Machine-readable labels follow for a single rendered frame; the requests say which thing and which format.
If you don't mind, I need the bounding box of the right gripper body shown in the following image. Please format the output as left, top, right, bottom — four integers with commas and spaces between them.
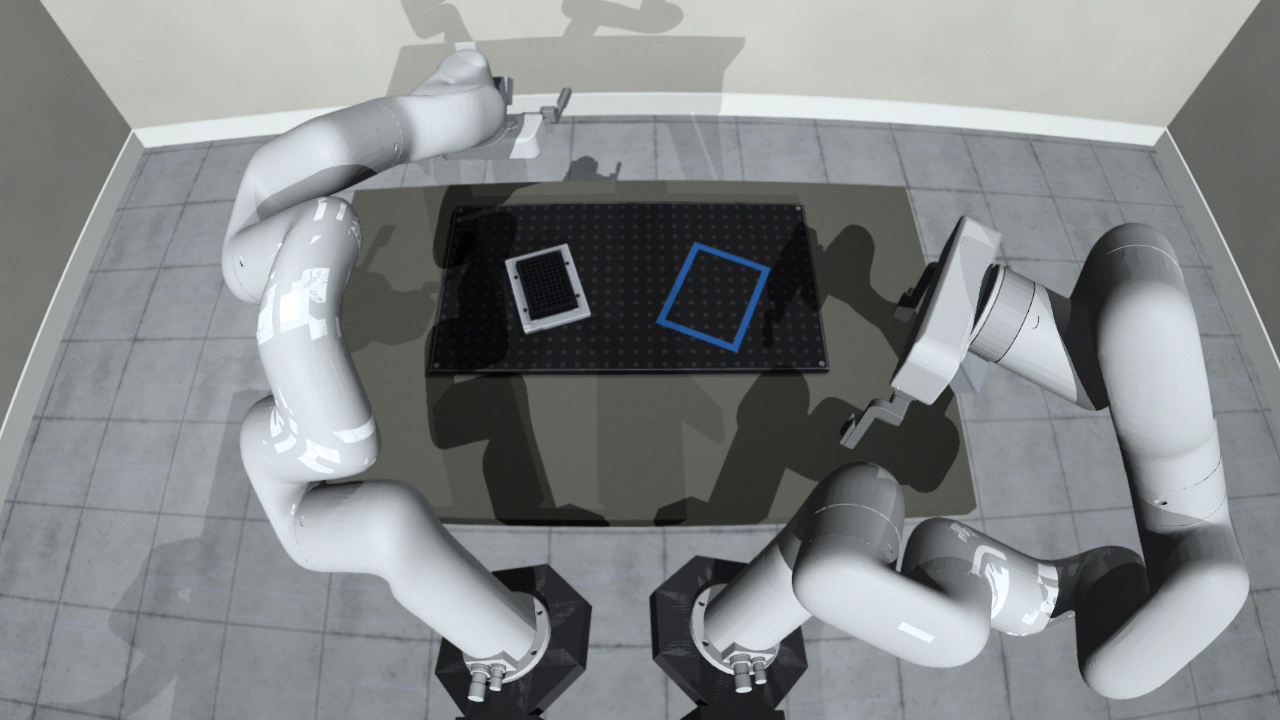
890, 215, 1004, 405

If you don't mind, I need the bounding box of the blue tape outline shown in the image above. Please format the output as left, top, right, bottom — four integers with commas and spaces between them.
657, 242, 771, 352

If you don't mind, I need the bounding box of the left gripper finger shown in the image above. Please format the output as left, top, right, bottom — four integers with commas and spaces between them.
522, 87, 572, 124

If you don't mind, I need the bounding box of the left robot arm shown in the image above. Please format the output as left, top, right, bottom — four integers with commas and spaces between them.
221, 49, 550, 702

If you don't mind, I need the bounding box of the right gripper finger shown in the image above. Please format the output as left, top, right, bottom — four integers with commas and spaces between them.
892, 263, 937, 322
838, 389, 916, 448

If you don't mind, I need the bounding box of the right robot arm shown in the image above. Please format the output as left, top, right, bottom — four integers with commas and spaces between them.
689, 223, 1251, 700

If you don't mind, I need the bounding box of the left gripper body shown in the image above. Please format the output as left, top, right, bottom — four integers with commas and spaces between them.
443, 113, 547, 160

